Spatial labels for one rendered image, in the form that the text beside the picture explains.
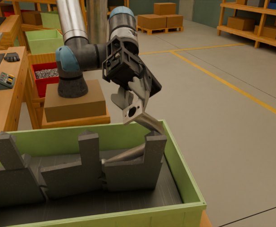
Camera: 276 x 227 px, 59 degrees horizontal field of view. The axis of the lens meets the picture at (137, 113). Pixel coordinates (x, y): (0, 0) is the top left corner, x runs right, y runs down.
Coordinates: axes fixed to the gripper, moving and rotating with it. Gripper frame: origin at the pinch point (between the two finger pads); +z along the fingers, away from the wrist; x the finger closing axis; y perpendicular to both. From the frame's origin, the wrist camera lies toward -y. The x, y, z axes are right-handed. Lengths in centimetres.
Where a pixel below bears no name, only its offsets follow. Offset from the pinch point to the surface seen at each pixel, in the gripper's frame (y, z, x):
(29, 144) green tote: -1, -16, -53
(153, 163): -13.0, 5.9, -7.0
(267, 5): -400, -432, 73
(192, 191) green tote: -25.3, 11.6, -4.5
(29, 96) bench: -39, -127, -159
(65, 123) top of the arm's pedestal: -18, -35, -57
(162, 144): -6.7, 5.9, 0.6
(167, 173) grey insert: -34.4, 0.1, -17.4
